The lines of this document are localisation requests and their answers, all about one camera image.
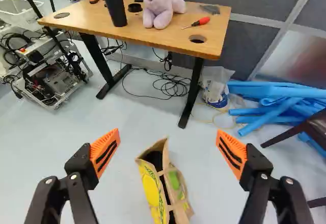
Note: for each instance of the dark brown chair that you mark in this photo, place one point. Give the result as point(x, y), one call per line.
point(318, 127)

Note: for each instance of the white robot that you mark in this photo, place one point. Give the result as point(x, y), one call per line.
point(17, 12)

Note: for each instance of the wooden table with black legs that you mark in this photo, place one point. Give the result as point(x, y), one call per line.
point(158, 38)

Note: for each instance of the dark grey flat plate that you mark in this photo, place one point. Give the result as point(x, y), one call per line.
point(211, 9)

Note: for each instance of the small black and orange part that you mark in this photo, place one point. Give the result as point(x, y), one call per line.
point(94, 1)

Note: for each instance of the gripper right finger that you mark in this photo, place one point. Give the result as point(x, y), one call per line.
point(254, 165)

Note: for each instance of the jute bag with lemon print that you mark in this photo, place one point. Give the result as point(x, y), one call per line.
point(152, 191)

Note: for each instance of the clear plastic bag with items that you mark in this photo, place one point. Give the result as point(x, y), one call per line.
point(216, 86)

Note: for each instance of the purple plush bunny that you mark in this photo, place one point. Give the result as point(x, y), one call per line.
point(158, 7)

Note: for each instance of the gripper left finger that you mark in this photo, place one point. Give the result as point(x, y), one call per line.
point(81, 163)

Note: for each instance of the black cylinder tube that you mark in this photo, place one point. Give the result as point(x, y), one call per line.
point(114, 5)

